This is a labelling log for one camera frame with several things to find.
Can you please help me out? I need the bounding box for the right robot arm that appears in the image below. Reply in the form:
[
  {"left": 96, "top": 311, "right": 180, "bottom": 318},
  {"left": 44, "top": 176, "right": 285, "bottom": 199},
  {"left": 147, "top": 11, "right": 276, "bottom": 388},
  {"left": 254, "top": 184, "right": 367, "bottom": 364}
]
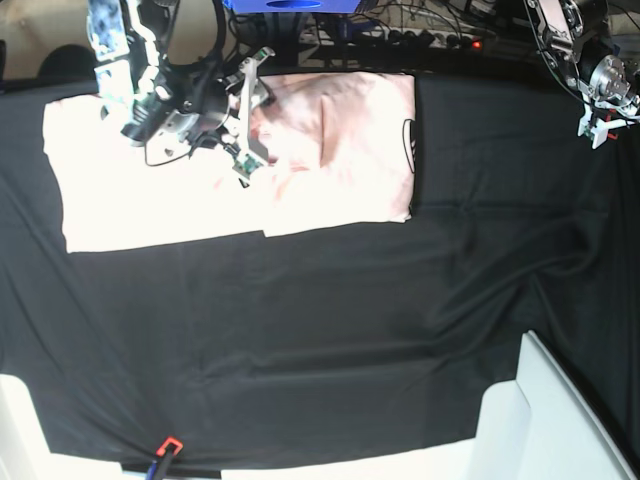
[{"left": 87, "top": 1, "right": 275, "bottom": 179}]

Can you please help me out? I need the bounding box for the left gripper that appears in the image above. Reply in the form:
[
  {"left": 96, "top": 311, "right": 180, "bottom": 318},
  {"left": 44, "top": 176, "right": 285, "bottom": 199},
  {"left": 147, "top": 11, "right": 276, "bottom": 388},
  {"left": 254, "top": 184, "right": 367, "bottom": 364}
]
[{"left": 579, "top": 53, "right": 639, "bottom": 120}]

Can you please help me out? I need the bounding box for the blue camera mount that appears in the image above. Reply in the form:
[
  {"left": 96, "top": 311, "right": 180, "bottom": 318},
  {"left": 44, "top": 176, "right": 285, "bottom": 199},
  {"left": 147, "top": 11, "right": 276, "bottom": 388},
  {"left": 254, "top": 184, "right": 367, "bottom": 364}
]
[{"left": 223, "top": 0, "right": 361, "bottom": 14}]

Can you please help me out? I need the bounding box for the black table cloth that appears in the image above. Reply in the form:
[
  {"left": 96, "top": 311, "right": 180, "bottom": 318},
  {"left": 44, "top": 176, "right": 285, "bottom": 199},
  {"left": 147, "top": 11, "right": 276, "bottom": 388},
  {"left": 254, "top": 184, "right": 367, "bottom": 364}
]
[{"left": 1, "top": 75, "right": 639, "bottom": 471}]

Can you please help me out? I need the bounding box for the pink T-shirt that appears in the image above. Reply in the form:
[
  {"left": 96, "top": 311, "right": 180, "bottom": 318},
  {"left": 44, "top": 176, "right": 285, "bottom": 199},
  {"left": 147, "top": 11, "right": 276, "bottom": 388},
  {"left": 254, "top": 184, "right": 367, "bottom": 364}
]
[{"left": 42, "top": 72, "right": 416, "bottom": 253}]

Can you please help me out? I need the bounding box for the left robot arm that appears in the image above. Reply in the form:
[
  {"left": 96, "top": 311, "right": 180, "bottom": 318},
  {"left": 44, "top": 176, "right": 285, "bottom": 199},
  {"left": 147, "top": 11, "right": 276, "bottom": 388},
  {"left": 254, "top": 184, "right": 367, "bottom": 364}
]
[{"left": 524, "top": 0, "right": 639, "bottom": 125}]

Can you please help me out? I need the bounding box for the black power strip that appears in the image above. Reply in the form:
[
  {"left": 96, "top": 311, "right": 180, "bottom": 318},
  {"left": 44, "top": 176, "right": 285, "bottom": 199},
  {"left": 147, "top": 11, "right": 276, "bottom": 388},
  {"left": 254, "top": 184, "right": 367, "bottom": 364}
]
[{"left": 301, "top": 27, "right": 484, "bottom": 52}]

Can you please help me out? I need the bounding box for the white camera bracket right arm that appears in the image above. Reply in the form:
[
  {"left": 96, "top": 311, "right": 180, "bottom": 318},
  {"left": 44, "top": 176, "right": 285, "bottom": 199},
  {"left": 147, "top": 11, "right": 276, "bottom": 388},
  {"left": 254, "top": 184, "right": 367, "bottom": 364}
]
[{"left": 225, "top": 46, "right": 275, "bottom": 188}]

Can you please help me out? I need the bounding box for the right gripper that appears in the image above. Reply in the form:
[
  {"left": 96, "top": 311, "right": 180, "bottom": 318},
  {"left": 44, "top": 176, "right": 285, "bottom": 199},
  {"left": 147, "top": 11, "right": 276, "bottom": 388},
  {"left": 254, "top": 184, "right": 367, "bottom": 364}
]
[{"left": 144, "top": 78, "right": 273, "bottom": 165}]

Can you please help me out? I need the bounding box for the red black clamp bottom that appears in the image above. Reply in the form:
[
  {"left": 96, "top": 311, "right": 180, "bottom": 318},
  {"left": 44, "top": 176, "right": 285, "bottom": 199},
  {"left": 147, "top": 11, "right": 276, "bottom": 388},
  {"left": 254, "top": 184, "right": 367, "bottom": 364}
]
[{"left": 145, "top": 436, "right": 184, "bottom": 480}]

